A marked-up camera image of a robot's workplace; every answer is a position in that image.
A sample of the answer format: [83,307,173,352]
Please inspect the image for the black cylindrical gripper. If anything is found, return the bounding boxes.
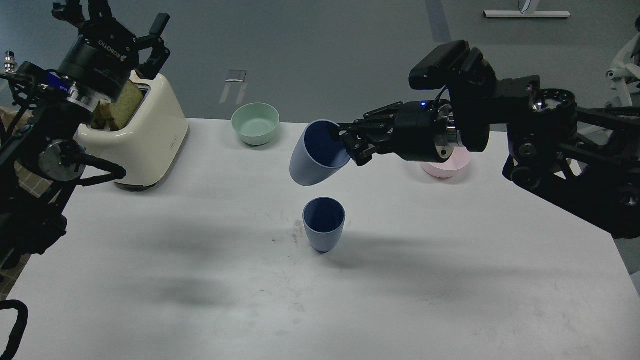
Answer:
[52,0,171,101]

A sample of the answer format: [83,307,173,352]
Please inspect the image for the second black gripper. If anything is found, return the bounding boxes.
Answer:
[330,100,453,167]

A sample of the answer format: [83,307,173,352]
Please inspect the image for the blue cup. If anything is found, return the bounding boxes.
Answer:
[289,120,351,187]
[302,197,346,253]

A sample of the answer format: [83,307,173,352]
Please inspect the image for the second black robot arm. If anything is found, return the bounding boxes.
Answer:
[289,39,639,239]

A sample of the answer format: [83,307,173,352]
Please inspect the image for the front toast slice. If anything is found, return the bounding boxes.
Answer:
[104,80,144,132]

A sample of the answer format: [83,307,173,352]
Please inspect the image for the toast slice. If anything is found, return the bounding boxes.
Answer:
[90,101,114,130]
[104,80,144,132]

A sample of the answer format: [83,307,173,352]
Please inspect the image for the rear toast slice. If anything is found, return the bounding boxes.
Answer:
[90,101,114,130]

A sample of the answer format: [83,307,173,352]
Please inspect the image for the pink bowl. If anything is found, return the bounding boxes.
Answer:
[420,146,472,179]

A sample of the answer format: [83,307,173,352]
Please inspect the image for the cream white toaster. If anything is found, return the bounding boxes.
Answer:
[75,71,189,191]

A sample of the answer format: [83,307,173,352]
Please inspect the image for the green bowl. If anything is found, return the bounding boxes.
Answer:
[231,102,281,146]

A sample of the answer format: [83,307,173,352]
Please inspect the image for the checkered beige cloth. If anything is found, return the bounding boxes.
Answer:
[0,106,53,301]

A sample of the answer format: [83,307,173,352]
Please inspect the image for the white desk foot bar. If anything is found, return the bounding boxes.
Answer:
[482,0,572,19]

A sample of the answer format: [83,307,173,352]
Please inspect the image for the white office chair base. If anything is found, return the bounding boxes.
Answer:
[596,18,640,125]

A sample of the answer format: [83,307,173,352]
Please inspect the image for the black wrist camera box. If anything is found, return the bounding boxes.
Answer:
[408,39,498,92]

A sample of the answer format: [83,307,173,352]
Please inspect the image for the metal floor bracket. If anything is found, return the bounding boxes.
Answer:
[219,69,248,105]

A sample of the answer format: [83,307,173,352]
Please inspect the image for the black robot arm with cables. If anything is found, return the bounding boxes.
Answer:
[0,50,128,360]

